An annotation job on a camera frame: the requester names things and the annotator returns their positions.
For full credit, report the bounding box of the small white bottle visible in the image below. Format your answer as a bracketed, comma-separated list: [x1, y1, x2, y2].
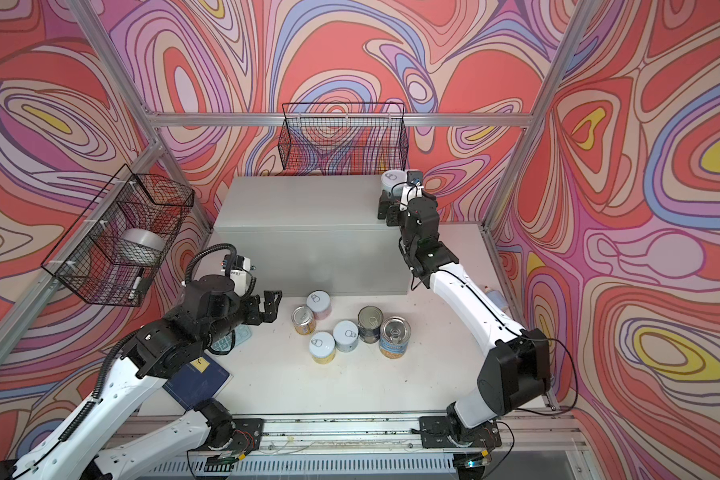
[486, 290, 508, 310]

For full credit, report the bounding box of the white yellow can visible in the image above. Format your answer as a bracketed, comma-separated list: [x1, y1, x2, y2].
[309, 331, 336, 364]

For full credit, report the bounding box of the mint green calculator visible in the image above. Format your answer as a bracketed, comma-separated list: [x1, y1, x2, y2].
[208, 325, 252, 355]

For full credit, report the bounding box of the black wire basket left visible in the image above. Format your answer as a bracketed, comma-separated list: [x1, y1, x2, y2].
[41, 166, 195, 307]

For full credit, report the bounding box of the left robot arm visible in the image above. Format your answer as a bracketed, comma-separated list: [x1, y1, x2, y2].
[0, 243, 283, 479]

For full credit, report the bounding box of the dark tomato can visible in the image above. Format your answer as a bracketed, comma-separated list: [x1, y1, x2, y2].
[357, 305, 384, 344]

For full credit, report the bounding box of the blue label large can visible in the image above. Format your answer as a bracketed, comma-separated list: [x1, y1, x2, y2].
[379, 317, 411, 359]

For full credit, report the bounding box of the pale green white can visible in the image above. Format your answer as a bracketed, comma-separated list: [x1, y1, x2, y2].
[381, 169, 407, 198]

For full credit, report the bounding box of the grey metal cabinet box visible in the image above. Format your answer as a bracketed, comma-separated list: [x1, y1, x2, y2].
[212, 175, 411, 297]

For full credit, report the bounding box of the yellow corn can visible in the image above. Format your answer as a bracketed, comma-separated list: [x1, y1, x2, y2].
[291, 305, 316, 335]

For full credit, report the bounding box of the dark blue notebook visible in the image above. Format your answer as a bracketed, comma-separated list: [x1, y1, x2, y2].
[163, 355, 233, 410]

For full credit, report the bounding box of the black marker pen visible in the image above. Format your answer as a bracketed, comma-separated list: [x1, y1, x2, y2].
[128, 268, 144, 302]

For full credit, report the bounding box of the black wire basket back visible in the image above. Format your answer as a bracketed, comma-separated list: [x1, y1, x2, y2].
[277, 101, 409, 176]

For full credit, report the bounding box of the black wire basket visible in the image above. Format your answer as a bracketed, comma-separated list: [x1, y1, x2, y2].
[41, 166, 195, 307]
[277, 101, 409, 176]

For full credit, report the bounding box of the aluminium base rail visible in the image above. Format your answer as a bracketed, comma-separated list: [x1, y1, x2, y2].
[97, 412, 600, 479]

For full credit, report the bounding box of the pink white can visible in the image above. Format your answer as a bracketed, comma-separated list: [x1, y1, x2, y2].
[305, 290, 332, 320]

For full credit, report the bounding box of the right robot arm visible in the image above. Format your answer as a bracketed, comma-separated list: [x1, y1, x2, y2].
[377, 182, 573, 439]

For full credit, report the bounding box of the light blue white can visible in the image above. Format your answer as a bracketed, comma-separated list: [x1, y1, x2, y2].
[333, 320, 359, 353]

